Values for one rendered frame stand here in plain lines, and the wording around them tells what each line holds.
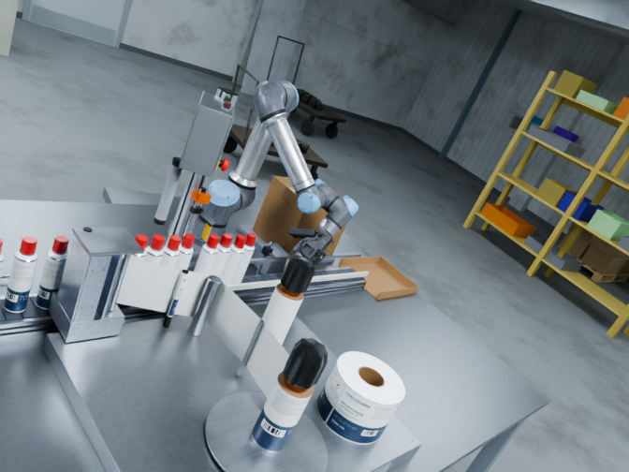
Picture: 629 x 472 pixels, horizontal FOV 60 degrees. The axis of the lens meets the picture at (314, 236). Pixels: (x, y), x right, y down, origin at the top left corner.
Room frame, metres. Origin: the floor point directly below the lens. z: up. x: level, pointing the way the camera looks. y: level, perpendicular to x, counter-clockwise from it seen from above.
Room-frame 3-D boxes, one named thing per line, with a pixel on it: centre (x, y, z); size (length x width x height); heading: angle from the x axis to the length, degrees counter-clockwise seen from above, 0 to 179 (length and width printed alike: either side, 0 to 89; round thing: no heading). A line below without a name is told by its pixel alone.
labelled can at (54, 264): (1.16, 0.57, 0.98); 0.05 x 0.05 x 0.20
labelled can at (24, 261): (1.10, 0.61, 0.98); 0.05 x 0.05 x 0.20
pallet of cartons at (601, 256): (7.91, -3.87, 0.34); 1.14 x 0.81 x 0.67; 131
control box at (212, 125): (1.51, 0.40, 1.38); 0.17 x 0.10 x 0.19; 17
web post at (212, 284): (1.32, 0.20, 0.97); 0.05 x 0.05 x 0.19
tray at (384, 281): (2.33, -0.35, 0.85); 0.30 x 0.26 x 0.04; 142
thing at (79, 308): (1.15, 0.45, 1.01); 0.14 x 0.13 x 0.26; 142
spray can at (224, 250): (1.57, 0.25, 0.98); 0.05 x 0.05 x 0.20
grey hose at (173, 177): (1.48, 0.45, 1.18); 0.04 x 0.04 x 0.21
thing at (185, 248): (1.46, 0.34, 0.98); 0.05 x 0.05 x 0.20
